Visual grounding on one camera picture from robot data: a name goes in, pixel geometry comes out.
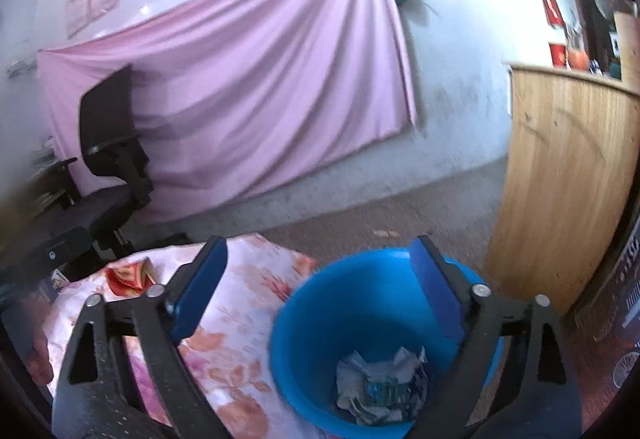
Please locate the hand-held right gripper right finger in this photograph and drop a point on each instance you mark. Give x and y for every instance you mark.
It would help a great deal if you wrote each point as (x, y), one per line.
(435, 289)

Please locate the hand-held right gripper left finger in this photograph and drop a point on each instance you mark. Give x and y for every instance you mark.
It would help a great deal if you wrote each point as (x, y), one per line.
(200, 289)

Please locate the blue plastic bucket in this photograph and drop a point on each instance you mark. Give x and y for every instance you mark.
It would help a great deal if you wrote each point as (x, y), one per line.
(350, 299)

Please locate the green blue packet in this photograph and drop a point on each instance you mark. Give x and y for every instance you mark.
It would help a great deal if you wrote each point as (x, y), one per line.
(382, 391)

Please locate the white wrapper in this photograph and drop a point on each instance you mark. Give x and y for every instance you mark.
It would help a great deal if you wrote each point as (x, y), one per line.
(352, 379)

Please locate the person's left forearm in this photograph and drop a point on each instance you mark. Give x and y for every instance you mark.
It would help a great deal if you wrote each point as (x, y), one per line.
(42, 354)

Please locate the pink floral blanket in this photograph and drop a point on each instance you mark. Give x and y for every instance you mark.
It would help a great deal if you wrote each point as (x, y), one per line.
(240, 299)

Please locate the red snack wrapper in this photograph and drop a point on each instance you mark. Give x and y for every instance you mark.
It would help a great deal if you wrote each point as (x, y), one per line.
(127, 276)

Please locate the black office chair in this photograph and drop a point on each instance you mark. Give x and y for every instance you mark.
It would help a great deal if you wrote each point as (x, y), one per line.
(107, 109)

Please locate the wooden cabinet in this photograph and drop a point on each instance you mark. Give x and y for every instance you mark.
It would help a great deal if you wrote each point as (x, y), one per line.
(550, 169)

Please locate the dark patterned box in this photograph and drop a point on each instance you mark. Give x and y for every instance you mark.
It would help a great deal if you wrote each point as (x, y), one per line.
(620, 309)

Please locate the pink curtain cloth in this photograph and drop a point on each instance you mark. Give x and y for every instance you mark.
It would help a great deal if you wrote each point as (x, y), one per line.
(250, 69)

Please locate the red cup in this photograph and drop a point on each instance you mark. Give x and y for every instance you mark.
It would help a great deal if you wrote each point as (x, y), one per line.
(558, 54)

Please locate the orange round ornament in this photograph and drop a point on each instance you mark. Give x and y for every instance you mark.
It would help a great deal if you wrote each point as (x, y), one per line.
(579, 59)

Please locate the pink wall papers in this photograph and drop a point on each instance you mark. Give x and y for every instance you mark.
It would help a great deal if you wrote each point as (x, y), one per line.
(90, 4)

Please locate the small red wall banner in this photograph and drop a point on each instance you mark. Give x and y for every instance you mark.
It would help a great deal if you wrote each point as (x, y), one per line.
(552, 6)

